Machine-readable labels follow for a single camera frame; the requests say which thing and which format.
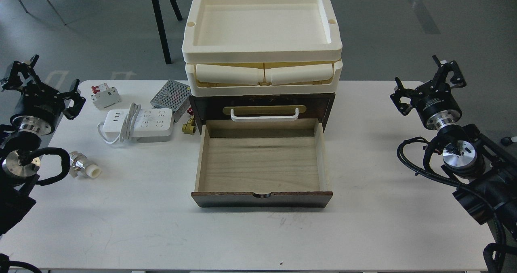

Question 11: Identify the cream plastic lower tray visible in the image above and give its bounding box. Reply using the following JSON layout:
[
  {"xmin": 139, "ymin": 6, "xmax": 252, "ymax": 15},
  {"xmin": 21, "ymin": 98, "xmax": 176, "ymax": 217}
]
[{"xmin": 186, "ymin": 60, "xmax": 343, "ymax": 97}]

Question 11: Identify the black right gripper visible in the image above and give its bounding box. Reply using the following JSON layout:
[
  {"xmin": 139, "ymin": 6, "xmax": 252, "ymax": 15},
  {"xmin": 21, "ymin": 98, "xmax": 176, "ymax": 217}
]
[{"xmin": 390, "ymin": 55, "xmax": 467, "ymax": 130}]

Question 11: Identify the white circuit breaker red switch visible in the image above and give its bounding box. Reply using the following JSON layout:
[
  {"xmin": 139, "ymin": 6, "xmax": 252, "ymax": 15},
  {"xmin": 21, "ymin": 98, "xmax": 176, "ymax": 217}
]
[{"xmin": 91, "ymin": 83, "xmax": 122, "ymax": 110}]

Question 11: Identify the brass valve red handle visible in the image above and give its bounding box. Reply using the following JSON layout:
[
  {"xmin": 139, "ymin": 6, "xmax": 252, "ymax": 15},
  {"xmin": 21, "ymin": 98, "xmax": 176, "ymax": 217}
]
[{"xmin": 182, "ymin": 107, "xmax": 196, "ymax": 135}]

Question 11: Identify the cream plastic top tray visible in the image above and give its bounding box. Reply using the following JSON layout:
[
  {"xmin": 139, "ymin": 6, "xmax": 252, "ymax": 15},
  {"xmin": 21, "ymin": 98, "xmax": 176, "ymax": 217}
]
[{"xmin": 182, "ymin": 0, "xmax": 343, "ymax": 64}]

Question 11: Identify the white power strip with cable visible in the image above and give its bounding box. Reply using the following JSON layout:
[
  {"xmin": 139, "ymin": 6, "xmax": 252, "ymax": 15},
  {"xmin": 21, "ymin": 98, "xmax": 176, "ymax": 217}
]
[{"xmin": 97, "ymin": 103, "xmax": 173, "ymax": 144}]

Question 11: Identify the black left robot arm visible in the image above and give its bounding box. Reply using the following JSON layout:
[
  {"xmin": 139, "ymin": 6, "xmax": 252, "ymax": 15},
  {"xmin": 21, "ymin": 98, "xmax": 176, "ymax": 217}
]
[{"xmin": 0, "ymin": 55, "xmax": 86, "ymax": 234}]

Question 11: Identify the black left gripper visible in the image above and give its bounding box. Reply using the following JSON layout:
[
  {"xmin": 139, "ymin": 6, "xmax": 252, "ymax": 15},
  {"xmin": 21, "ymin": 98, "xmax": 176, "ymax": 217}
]
[{"xmin": 1, "ymin": 55, "xmax": 86, "ymax": 135}]

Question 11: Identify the silver mesh power supply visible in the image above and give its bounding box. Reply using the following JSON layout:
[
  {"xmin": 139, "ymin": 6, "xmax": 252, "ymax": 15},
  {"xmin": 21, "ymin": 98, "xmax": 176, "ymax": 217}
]
[{"xmin": 150, "ymin": 80, "xmax": 191, "ymax": 123}]

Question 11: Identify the cream plastic tray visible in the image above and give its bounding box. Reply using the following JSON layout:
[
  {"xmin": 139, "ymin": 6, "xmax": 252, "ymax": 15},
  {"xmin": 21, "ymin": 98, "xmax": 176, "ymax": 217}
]
[
  {"xmin": 186, "ymin": 60, "xmax": 343, "ymax": 97},
  {"xmin": 182, "ymin": 0, "xmax": 343, "ymax": 64}
]

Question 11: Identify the black table leg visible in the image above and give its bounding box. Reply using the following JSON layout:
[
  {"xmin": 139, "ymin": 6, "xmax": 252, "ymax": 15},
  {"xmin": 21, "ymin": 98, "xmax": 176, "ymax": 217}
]
[{"xmin": 151, "ymin": 0, "xmax": 183, "ymax": 65}]

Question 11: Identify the silver white pipe fitting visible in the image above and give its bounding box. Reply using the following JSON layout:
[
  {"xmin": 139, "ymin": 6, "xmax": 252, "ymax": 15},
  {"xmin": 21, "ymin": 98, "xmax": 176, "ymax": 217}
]
[{"xmin": 69, "ymin": 151, "xmax": 102, "ymax": 179}]

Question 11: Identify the white drawer handle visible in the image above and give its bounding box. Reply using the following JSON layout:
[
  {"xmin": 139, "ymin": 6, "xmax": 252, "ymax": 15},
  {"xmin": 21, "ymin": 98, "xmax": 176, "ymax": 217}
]
[{"xmin": 230, "ymin": 107, "xmax": 300, "ymax": 123}]

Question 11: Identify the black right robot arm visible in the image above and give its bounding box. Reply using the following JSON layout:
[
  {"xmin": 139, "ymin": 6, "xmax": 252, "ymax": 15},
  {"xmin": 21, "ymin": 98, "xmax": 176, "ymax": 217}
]
[{"xmin": 390, "ymin": 55, "xmax": 517, "ymax": 273}]

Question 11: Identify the open wooden drawer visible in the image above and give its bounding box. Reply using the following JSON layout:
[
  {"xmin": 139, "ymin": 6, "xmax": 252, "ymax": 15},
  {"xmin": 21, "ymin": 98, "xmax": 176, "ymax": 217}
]
[{"xmin": 191, "ymin": 119, "xmax": 333, "ymax": 208}]

